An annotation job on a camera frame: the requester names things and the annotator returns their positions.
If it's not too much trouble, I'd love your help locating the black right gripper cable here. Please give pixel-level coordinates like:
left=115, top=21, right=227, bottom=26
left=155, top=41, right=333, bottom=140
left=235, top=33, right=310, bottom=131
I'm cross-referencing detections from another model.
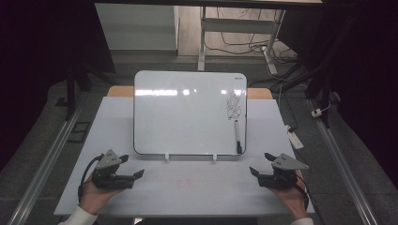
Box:
left=294, top=174, right=310, bottom=211

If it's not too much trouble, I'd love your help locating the white desk frame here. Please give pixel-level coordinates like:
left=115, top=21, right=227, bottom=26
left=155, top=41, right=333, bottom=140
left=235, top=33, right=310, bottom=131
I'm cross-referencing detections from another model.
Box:
left=197, top=6, right=286, bottom=76

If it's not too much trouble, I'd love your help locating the white whiteboard stand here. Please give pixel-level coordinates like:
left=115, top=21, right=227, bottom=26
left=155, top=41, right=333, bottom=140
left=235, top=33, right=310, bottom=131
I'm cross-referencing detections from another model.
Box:
left=164, top=152, right=218, bottom=163

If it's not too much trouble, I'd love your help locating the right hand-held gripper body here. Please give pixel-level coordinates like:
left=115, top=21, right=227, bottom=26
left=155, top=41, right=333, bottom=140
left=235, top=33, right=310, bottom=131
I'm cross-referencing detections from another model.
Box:
left=258, top=153, right=310, bottom=190

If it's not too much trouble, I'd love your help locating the person's left hand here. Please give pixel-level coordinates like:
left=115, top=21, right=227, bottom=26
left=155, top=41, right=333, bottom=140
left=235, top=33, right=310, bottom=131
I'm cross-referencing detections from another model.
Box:
left=78, top=174, right=126, bottom=216

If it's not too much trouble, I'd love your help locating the black metal stand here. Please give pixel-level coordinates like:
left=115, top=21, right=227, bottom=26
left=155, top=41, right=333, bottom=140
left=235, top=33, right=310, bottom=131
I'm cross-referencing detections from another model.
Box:
left=64, top=62, right=116, bottom=121
left=271, top=55, right=342, bottom=129

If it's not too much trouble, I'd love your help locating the small white adapter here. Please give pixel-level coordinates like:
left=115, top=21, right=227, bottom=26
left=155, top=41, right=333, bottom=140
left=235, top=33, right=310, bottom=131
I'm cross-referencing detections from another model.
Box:
left=311, top=99, right=332, bottom=118

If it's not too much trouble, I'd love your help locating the white cabinet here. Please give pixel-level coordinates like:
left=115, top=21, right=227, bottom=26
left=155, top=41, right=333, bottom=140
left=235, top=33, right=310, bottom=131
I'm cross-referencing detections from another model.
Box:
left=95, top=3, right=179, bottom=51

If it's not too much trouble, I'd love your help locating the tangle of black floor cables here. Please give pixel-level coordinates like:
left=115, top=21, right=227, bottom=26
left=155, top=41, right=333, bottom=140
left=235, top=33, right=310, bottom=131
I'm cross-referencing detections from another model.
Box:
left=205, top=7, right=299, bottom=64

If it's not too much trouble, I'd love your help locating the black curtain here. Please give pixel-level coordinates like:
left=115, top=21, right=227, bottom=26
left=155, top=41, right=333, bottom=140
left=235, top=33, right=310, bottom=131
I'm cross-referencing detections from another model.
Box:
left=278, top=0, right=398, bottom=188
left=0, top=0, right=116, bottom=170

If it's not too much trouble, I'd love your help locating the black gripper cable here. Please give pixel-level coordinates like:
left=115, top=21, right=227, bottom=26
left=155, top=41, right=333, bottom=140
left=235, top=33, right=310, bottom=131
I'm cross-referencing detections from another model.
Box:
left=78, top=153, right=105, bottom=201
left=294, top=174, right=310, bottom=211

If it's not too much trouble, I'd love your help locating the person's right hand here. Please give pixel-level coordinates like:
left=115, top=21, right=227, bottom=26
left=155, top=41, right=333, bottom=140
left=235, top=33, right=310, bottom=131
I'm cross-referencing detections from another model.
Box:
left=268, top=170, right=309, bottom=219

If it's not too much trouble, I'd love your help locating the white whiteboard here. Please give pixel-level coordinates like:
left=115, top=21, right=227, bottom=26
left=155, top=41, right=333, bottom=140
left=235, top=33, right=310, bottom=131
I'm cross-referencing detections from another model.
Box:
left=133, top=69, right=248, bottom=157

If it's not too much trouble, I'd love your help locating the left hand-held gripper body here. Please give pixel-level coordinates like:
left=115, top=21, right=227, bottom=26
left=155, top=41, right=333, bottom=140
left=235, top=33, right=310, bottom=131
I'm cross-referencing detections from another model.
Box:
left=91, top=149, right=135, bottom=190

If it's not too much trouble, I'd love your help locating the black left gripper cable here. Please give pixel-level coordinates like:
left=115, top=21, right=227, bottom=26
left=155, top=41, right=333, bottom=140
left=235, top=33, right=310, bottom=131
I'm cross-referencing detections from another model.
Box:
left=78, top=153, right=105, bottom=201

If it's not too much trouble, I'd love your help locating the black and white marker pen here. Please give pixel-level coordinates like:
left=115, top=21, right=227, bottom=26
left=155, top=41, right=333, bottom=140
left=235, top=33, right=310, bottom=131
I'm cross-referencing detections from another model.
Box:
left=234, top=119, right=243, bottom=155

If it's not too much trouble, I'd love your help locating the aluminium rail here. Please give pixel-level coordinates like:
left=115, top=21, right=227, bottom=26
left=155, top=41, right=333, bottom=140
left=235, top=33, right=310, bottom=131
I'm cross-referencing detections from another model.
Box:
left=308, top=99, right=379, bottom=225
left=8, top=93, right=88, bottom=225

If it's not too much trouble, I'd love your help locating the white power strip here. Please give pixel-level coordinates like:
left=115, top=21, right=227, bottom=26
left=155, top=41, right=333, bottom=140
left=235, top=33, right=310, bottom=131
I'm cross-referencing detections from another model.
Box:
left=285, top=125, right=305, bottom=150

